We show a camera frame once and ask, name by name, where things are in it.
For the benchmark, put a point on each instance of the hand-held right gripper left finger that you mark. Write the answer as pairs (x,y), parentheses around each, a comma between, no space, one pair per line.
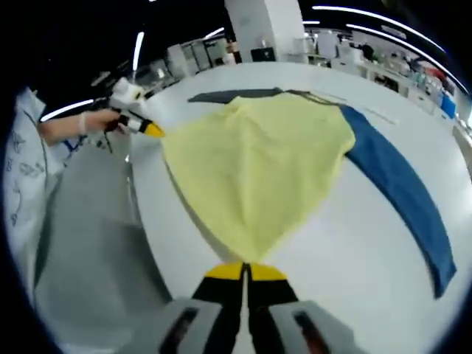
(221,306)

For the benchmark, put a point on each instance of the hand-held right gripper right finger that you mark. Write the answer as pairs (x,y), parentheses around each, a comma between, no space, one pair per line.
(269,306)

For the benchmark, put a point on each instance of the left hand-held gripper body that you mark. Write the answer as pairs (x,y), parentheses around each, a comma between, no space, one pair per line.
(127,97)

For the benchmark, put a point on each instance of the yellow blue black garment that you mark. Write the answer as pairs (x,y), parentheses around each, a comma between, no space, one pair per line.
(258,166)

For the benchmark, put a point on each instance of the person's left hand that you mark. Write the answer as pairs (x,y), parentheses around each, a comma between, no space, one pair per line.
(99,121)

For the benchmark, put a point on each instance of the black floor cabinet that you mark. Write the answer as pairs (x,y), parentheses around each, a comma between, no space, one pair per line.
(263,54)

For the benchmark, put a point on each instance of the white flat table plate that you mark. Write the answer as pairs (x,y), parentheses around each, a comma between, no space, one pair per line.
(383,116)

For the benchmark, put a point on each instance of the long linear ceiling light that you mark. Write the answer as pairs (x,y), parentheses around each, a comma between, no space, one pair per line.
(368,14)

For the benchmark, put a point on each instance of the blue plastic bin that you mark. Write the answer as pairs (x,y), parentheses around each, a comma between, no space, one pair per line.
(449,106)

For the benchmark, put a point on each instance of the short linear ceiling light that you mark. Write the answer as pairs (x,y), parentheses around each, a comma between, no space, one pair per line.
(398,40)

